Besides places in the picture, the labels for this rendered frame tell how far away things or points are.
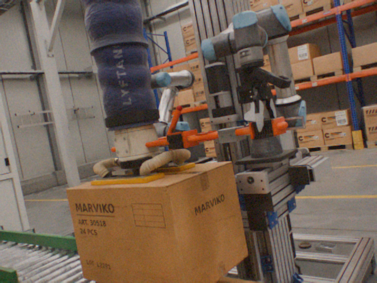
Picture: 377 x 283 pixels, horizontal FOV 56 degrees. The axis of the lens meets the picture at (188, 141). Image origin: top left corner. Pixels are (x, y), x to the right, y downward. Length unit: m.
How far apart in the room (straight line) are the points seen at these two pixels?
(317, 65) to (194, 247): 7.46
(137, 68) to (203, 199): 0.56
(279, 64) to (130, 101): 0.65
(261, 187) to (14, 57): 10.69
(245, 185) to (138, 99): 0.60
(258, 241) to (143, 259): 0.84
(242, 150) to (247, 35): 0.89
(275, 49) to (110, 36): 0.68
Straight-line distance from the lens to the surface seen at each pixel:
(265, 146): 1.64
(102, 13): 1.44
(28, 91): 11.68
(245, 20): 1.12
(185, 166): 1.43
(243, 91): 1.11
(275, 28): 1.57
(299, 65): 8.59
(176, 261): 1.22
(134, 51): 1.42
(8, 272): 2.26
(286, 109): 1.60
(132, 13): 1.46
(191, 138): 1.24
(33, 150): 11.45
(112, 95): 1.40
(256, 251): 1.98
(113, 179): 1.41
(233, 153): 1.84
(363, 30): 9.63
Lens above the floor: 1.27
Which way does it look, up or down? 3 degrees down
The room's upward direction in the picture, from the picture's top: 10 degrees counter-clockwise
